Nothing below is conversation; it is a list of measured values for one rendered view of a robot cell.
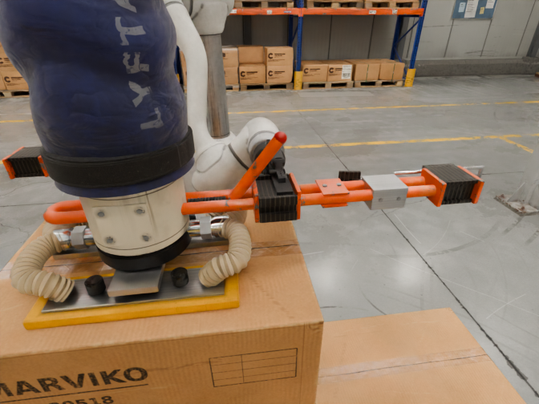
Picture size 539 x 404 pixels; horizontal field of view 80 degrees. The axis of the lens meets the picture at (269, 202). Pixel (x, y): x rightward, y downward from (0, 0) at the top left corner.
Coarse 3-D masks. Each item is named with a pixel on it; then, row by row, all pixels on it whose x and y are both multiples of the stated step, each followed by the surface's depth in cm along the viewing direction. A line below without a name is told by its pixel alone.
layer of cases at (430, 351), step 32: (352, 320) 117; (384, 320) 117; (416, 320) 117; (448, 320) 117; (352, 352) 106; (384, 352) 106; (416, 352) 106; (448, 352) 106; (480, 352) 106; (320, 384) 96; (352, 384) 96; (384, 384) 96; (416, 384) 96; (448, 384) 96; (480, 384) 96
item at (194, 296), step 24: (72, 288) 56; (96, 288) 53; (168, 288) 55; (192, 288) 55; (216, 288) 55; (48, 312) 52; (72, 312) 52; (96, 312) 52; (120, 312) 52; (144, 312) 52; (168, 312) 53; (192, 312) 54
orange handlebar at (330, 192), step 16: (416, 176) 66; (192, 192) 61; (208, 192) 61; (224, 192) 61; (304, 192) 63; (320, 192) 63; (336, 192) 59; (352, 192) 60; (368, 192) 60; (416, 192) 61; (432, 192) 62; (48, 208) 56; (64, 208) 58; (80, 208) 59; (192, 208) 57; (208, 208) 57; (224, 208) 58; (240, 208) 58
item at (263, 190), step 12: (264, 180) 63; (252, 192) 61; (264, 192) 59; (300, 192) 57; (264, 204) 56; (276, 204) 57; (288, 204) 57; (300, 204) 58; (264, 216) 57; (276, 216) 58; (288, 216) 58
